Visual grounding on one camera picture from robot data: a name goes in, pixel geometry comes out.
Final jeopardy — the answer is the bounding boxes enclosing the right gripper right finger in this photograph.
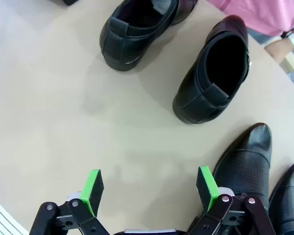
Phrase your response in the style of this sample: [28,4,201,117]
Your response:
[186,165,276,235]

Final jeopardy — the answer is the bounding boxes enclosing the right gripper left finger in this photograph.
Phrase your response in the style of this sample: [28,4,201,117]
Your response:
[29,169,111,235]

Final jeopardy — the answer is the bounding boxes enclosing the black slip-on loafer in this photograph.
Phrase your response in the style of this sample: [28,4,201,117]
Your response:
[172,15,252,124]
[99,0,199,72]

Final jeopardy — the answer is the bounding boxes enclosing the person's left hand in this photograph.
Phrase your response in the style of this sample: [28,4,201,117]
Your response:
[264,36,294,63]

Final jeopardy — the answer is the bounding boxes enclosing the blue jeans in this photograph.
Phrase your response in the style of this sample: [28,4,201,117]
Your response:
[247,27,281,45]

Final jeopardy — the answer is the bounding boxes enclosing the person in pink hoodie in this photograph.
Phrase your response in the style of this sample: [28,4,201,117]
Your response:
[207,0,294,37]

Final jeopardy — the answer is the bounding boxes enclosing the white ribbed rail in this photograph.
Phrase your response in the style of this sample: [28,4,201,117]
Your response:
[0,193,30,235]

